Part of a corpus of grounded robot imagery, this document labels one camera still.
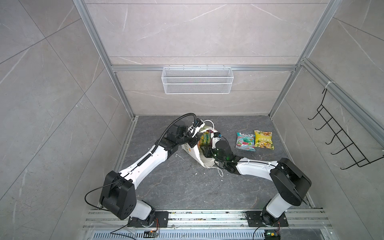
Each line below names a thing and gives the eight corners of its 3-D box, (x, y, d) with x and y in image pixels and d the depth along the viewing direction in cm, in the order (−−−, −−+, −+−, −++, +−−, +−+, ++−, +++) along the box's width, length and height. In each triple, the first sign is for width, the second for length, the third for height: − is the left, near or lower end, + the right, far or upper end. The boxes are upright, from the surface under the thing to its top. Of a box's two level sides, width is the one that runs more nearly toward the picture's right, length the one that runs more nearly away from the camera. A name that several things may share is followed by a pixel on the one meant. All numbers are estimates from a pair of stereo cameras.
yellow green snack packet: (254, 147, 104) (256, 143, 100) (253, 132, 112) (255, 128, 109) (272, 150, 102) (274, 146, 99) (269, 134, 111) (272, 131, 107)
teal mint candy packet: (235, 148, 103) (236, 146, 100) (235, 135, 110) (237, 131, 107) (253, 152, 101) (255, 149, 98) (253, 138, 109) (254, 135, 106)
